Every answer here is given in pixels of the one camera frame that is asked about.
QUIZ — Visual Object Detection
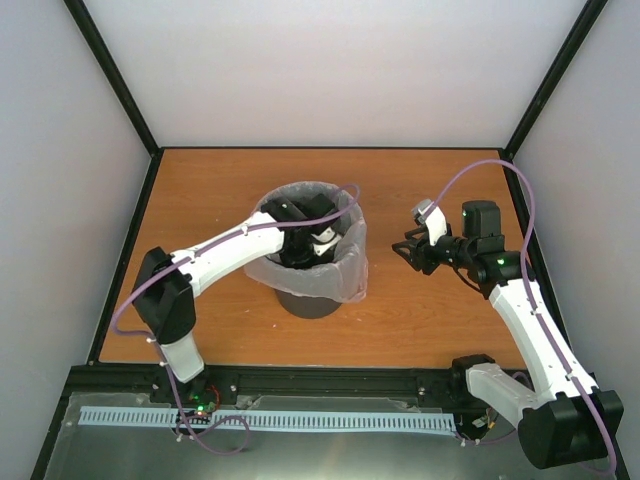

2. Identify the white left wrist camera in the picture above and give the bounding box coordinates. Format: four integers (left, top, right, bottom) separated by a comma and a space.
311, 227, 342, 257

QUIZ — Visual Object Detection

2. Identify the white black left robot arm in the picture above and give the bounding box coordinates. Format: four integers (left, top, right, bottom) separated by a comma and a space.
133, 194, 341, 403

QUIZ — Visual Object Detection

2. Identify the small green-lit circuit board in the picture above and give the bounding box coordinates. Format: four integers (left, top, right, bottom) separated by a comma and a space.
188, 391, 220, 425

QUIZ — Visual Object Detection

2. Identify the light blue slotted cable duct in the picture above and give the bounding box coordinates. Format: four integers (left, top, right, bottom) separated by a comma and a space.
77, 406, 456, 436

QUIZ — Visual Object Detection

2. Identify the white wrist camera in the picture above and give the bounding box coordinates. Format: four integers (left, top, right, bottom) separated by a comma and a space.
412, 199, 448, 246
311, 227, 342, 257

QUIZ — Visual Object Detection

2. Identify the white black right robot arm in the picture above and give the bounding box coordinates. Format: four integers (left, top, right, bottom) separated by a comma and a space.
392, 199, 624, 469

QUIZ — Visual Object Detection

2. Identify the black right frame post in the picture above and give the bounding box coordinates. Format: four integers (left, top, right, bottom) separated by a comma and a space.
505, 0, 611, 159

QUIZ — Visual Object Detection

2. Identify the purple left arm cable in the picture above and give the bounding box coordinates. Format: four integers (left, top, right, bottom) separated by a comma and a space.
110, 182, 362, 401

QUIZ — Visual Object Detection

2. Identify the pink plastic trash bag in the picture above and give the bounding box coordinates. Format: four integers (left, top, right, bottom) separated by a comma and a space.
244, 181, 368, 303

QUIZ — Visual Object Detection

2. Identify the purple floor cable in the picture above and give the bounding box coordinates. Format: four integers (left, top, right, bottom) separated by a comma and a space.
169, 392, 253, 456

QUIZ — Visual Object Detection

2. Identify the black frame post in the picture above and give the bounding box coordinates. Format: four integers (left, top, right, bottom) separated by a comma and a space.
505, 0, 611, 159
62, 0, 162, 157

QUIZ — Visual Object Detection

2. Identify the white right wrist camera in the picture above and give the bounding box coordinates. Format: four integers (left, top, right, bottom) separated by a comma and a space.
412, 199, 448, 246

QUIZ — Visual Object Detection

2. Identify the black left frame post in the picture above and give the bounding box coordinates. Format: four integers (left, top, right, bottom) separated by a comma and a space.
62, 0, 162, 157

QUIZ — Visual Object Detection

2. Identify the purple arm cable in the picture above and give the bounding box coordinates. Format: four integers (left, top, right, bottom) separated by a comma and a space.
110, 182, 362, 401
424, 159, 619, 475

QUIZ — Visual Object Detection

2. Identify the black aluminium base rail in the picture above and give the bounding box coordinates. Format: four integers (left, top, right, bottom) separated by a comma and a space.
63, 363, 488, 412

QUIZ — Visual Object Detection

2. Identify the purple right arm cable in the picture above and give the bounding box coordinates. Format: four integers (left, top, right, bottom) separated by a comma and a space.
424, 159, 619, 475

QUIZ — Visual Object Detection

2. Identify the dark grey trash bin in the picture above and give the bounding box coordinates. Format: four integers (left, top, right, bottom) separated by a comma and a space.
275, 290, 342, 319

